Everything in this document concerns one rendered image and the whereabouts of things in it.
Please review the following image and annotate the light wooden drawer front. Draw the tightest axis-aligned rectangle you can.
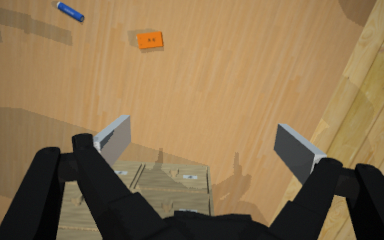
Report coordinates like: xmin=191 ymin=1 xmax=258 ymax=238
xmin=65 ymin=161 xmax=142 ymax=188
xmin=56 ymin=232 xmax=103 ymax=240
xmin=135 ymin=163 xmax=208 ymax=193
xmin=58 ymin=186 xmax=99 ymax=232
xmin=133 ymin=191 xmax=209 ymax=218

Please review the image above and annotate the orange nine-volt battery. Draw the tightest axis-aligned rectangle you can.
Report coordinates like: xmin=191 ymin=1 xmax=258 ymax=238
xmin=137 ymin=31 xmax=164 ymax=49

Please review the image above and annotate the blue aa battery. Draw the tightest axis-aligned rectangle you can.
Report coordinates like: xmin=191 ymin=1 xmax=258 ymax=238
xmin=57 ymin=2 xmax=84 ymax=22

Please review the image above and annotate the small wooden chest of drawers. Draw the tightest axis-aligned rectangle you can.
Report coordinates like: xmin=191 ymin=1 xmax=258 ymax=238
xmin=57 ymin=160 xmax=215 ymax=235

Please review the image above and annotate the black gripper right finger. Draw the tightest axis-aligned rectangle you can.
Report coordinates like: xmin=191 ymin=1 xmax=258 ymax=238
xmin=257 ymin=123 xmax=384 ymax=240

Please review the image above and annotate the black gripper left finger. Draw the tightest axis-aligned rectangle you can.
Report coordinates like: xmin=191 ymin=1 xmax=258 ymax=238
xmin=0 ymin=115 xmax=187 ymax=240

